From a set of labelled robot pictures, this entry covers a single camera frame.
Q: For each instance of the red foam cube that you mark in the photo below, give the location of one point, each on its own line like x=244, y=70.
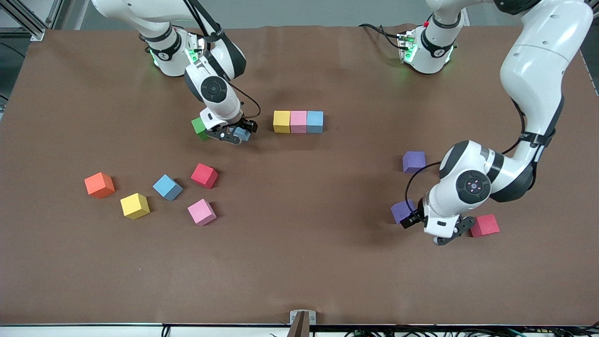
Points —
x=487, y=225
x=204, y=175

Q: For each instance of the blue foam cube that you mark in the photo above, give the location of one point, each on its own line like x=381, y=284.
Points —
x=245, y=137
x=166, y=187
x=315, y=121

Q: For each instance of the yellow foam cube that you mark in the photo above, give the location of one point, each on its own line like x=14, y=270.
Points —
x=282, y=121
x=135, y=206

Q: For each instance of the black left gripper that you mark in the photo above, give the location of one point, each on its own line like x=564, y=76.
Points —
x=416, y=216

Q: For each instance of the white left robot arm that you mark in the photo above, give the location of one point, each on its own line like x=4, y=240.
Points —
x=538, y=70

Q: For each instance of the pink foam cube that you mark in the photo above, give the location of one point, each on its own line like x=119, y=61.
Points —
x=201, y=212
x=298, y=121

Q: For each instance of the purple foam cube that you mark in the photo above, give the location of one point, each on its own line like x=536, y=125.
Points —
x=414, y=161
x=399, y=209

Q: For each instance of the green foam cube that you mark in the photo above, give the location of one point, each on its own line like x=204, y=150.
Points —
x=198, y=129

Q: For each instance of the large table cover mat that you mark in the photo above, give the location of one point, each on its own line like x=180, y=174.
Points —
x=299, y=262

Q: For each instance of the aluminium frame profile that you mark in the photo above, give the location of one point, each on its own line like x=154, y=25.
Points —
x=37, y=34

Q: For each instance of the grey camera pole bracket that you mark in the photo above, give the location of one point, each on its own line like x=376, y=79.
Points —
x=303, y=318

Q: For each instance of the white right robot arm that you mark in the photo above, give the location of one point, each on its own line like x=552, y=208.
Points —
x=224, y=105

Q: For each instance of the orange foam cube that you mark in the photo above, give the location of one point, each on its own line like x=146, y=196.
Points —
x=99, y=185

